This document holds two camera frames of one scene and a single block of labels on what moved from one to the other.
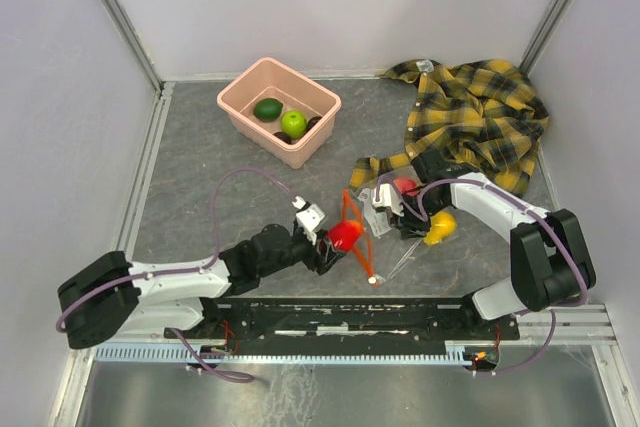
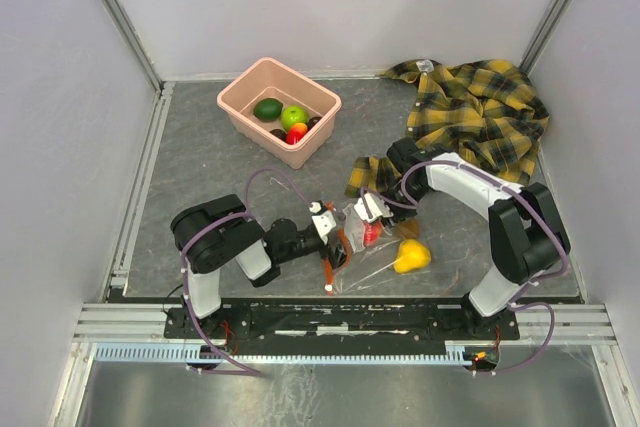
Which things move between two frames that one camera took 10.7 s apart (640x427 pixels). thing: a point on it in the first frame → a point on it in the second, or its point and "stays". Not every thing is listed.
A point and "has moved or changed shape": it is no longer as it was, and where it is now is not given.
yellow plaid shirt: [483, 115] stays
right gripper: [406, 226] → [388, 222]
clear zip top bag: [381, 248] has moved or changed shape
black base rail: [345, 322] stays
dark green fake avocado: [267, 109] stays
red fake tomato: [407, 186] has moved or changed shape
